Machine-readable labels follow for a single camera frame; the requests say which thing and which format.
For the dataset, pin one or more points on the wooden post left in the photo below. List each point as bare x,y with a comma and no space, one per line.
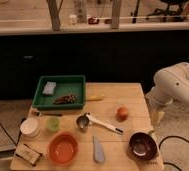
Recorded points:
53,11

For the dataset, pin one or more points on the red object on shelf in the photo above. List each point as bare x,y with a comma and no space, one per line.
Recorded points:
93,21

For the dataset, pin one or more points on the yellow banana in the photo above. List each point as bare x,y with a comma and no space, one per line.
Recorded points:
95,98

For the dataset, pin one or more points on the white ceramic cup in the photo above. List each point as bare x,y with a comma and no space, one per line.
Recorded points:
30,127

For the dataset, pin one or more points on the white bottle on shelf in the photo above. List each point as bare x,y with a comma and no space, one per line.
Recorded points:
73,19

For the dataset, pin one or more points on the wooden post right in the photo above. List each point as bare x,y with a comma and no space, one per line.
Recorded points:
116,10

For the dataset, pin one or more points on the green plastic tray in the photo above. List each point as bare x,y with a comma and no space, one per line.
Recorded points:
65,85

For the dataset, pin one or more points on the metal measuring cup white handle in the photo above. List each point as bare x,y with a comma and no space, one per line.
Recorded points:
84,120

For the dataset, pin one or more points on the orange fruit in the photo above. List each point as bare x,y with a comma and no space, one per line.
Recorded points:
122,113

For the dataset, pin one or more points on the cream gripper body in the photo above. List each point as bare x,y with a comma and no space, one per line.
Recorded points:
156,114

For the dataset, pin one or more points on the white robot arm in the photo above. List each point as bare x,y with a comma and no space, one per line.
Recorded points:
169,83

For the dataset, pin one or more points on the grey blue sponge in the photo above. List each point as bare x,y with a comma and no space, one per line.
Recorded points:
49,88

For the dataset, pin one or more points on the orange plastic bowl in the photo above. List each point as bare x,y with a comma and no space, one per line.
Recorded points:
63,149

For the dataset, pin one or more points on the brown white wallet box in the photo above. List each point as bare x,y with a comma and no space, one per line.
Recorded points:
28,154

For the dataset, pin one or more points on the green plastic cup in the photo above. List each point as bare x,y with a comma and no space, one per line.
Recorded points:
52,124

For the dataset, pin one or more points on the dark purple bowl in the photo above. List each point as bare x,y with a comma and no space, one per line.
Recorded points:
143,146

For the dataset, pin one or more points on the wooden post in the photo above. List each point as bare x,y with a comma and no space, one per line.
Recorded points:
116,10
53,11

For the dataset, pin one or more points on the brown grape bunch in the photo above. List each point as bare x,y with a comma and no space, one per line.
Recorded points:
68,99

